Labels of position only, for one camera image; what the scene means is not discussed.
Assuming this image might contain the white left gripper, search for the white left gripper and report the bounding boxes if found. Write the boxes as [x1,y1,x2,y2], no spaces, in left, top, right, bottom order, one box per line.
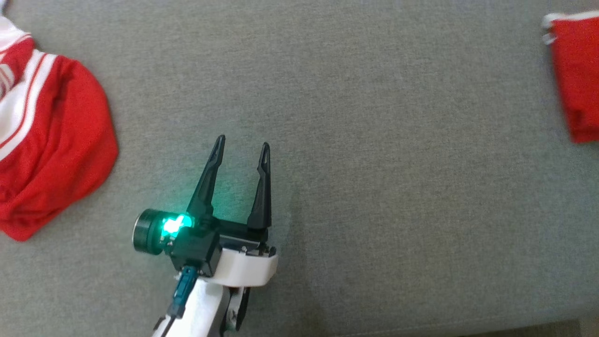
[186,134,279,287]

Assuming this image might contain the red white basketball jersey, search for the red white basketball jersey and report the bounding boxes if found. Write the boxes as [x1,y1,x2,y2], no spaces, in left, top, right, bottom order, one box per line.
[0,14,119,242]

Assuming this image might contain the red shorts with white drawstring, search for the red shorts with white drawstring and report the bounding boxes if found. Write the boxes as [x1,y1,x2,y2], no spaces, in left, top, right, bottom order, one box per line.
[541,11,599,144]

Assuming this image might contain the large grey sofa seat cushion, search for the large grey sofa seat cushion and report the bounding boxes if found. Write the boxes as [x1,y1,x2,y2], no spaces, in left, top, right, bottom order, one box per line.
[0,0,599,337]

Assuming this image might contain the black cable with teal plug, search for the black cable with teal plug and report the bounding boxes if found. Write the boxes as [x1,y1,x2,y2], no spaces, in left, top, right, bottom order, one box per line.
[164,266,200,326]

